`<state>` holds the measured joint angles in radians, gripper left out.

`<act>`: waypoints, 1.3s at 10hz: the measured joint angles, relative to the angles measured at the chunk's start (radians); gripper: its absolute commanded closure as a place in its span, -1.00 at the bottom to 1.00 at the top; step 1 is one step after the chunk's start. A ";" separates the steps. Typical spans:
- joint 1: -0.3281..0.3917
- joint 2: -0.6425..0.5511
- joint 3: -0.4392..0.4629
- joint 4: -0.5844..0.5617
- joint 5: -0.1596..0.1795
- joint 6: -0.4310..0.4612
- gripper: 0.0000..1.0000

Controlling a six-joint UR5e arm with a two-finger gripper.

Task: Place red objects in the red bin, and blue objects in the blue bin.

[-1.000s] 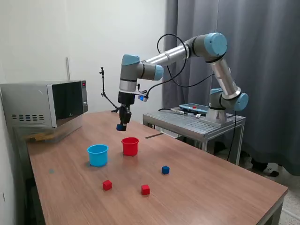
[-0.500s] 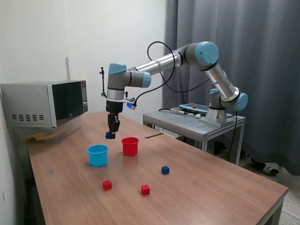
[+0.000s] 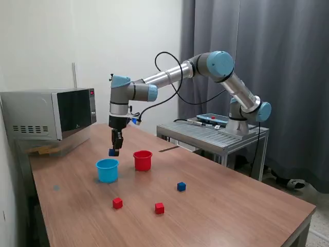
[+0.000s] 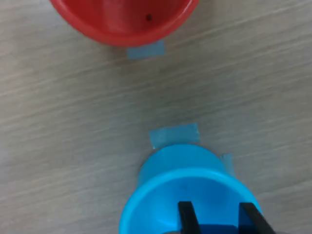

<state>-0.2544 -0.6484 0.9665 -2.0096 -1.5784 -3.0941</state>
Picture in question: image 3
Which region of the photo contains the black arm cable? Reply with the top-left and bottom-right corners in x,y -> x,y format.
138,51 -> 227,122

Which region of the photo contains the wooden block stack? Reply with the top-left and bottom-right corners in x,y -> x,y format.
27,146 -> 60,156

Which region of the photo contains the blue plastic cup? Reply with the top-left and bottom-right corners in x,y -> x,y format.
95,158 -> 120,184

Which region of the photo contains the white thin pole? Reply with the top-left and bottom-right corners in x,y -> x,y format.
71,62 -> 78,90

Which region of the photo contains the silver microwave oven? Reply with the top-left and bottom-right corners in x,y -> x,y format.
0,88 -> 97,142

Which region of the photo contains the black cable with silver plug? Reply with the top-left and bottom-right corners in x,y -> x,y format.
173,118 -> 222,130

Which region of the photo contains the black stand power cable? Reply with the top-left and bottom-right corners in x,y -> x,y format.
248,120 -> 261,178

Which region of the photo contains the black white shoe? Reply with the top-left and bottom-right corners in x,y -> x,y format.
269,169 -> 306,190

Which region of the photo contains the grey curtain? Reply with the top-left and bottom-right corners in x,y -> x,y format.
178,0 -> 329,194

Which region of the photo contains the grey metal robot stand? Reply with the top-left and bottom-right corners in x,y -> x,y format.
156,118 -> 270,182

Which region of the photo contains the blue teach pendant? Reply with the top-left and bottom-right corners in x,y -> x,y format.
196,114 -> 229,124

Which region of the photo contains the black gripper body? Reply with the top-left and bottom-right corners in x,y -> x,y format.
108,115 -> 129,134

